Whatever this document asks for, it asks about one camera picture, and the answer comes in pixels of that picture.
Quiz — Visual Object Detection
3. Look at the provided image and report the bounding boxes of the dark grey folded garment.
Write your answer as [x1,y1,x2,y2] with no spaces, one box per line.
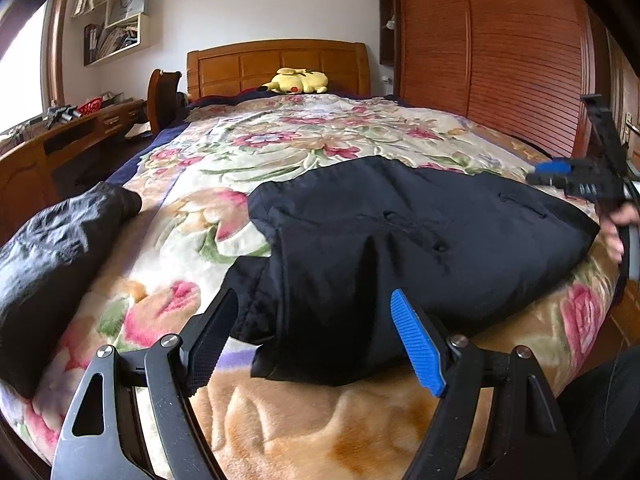
[0,180,144,399]

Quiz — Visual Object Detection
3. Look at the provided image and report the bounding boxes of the dark cloth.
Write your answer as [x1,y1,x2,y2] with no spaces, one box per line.
[187,87,281,109]

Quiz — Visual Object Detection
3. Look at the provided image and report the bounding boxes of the window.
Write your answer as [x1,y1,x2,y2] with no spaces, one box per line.
[0,0,52,137]

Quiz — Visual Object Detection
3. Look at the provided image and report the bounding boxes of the person's dark trouser leg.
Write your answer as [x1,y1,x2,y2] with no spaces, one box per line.
[557,345,640,480]

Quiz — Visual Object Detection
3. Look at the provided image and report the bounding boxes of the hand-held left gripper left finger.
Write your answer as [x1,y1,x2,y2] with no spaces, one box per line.
[50,287,241,480]

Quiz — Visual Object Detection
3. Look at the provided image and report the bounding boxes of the wooden slatted wardrobe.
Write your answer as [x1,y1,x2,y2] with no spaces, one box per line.
[395,0,640,172]

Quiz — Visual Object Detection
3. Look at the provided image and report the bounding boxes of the brass door handle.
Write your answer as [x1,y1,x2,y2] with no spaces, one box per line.
[619,110,640,147]

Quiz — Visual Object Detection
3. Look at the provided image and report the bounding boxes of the black coat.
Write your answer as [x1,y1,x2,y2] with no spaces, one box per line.
[234,155,602,387]

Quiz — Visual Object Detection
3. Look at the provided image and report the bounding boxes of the narrow wooden shelf unit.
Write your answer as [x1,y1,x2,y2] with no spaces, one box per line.
[377,0,401,67]

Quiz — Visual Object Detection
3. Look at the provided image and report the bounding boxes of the wooden desk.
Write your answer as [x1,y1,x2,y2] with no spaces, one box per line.
[0,97,151,242]

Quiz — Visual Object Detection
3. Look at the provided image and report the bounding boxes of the wooden bed headboard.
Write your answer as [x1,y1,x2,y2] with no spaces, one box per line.
[186,38,372,104]

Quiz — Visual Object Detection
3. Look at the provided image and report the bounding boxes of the person's right hand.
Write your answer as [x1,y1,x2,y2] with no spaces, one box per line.
[599,205,640,267]

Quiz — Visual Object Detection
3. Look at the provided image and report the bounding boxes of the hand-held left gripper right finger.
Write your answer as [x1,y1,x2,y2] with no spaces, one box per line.
[390,288,576,480]

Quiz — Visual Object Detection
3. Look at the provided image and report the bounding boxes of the floral blanket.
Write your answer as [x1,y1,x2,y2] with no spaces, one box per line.
[0,92,632,480]

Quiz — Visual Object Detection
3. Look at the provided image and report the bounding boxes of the yellow plush toy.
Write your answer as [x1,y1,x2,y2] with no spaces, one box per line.
[258,66,330,95]

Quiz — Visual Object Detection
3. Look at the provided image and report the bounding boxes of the white wall shelf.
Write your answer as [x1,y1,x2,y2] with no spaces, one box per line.
[82,0,154,67]

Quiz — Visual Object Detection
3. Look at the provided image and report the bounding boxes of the grey toy model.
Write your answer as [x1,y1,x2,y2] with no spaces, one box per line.
[42,104,81,129]

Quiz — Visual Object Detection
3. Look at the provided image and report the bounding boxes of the wooden chair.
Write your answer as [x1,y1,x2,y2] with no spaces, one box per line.
[147,68,189,137]

